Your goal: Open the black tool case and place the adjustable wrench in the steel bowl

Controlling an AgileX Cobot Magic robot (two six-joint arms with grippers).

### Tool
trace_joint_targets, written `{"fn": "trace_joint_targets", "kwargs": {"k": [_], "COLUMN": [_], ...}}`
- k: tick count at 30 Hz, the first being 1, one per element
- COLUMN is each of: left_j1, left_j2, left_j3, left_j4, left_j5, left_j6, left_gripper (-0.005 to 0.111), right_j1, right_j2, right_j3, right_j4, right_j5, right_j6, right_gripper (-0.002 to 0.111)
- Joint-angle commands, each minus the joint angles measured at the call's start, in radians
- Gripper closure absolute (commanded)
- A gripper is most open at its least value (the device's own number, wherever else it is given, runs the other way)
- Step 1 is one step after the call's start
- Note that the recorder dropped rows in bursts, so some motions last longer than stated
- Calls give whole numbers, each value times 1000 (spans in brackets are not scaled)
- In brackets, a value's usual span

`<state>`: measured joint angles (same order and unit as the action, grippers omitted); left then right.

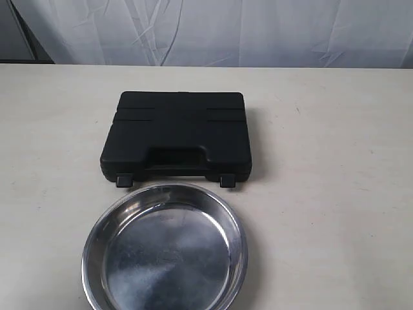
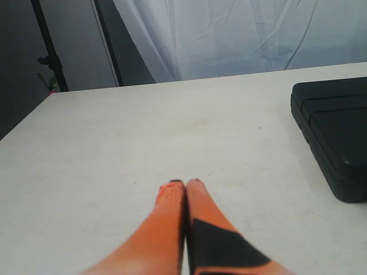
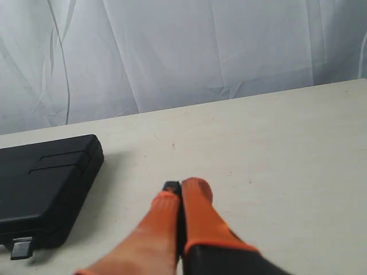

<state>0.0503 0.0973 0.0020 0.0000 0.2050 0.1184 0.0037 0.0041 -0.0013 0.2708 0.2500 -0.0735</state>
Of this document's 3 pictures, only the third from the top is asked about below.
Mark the white backdrop curtain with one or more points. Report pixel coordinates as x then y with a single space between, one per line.
65 62

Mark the black plastic tool case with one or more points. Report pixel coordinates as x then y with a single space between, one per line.
43 188

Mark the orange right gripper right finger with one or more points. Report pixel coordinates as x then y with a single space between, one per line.
211 246

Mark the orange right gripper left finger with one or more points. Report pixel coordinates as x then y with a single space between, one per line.
151 248

